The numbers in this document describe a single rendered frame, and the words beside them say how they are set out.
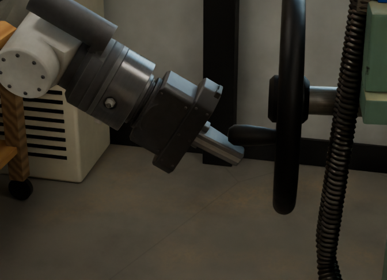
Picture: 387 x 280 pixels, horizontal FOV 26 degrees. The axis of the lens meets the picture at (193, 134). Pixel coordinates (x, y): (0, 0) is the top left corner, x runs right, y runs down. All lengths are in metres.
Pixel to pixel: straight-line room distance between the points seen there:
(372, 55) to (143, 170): 1.76
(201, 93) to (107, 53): 0.11
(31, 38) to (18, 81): 0.05
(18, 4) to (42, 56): 0.11
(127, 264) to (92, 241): 0.15
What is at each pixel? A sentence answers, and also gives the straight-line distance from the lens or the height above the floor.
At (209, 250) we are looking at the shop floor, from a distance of 2.23.
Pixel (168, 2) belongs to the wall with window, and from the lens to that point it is 2.57.
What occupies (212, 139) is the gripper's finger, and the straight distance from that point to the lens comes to 0.95.
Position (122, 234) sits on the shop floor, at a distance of 2.30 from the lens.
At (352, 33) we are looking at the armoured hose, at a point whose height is 0.92.
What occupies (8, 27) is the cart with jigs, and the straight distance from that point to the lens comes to 2.28.
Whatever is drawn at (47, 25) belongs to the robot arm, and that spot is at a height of 0.94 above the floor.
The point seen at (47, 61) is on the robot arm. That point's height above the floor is 0.91.
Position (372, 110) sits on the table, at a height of 0.86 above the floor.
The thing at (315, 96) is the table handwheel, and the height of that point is 0.82.
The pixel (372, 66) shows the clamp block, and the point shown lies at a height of 0.90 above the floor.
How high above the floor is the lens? 1.22
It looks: 25 degrees down
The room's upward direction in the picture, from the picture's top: straight up
